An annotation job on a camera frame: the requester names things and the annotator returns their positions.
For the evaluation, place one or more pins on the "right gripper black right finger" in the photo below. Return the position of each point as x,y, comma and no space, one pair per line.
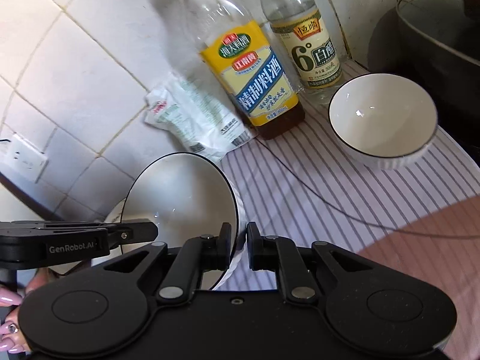
362,302

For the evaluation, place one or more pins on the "yellow label cooking wine bottle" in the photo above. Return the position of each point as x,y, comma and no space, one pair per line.
241,57

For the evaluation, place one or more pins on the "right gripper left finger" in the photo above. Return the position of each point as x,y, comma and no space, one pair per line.
104,307

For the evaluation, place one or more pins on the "white wall socket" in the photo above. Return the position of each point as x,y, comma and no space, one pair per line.
25,159

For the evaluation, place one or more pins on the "left hand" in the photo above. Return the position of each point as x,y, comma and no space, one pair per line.
12,338

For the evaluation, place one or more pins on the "white vinegar bottle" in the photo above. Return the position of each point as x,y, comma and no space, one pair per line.
299,26

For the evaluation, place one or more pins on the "striped patterned table mat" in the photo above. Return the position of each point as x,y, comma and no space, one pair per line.
421,219

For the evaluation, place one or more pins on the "white green seasoning bag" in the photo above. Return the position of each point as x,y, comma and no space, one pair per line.
199,113

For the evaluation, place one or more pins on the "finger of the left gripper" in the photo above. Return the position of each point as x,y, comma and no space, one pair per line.
34,244

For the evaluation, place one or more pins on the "black wok with lid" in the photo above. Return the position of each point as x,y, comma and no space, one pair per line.
436,44

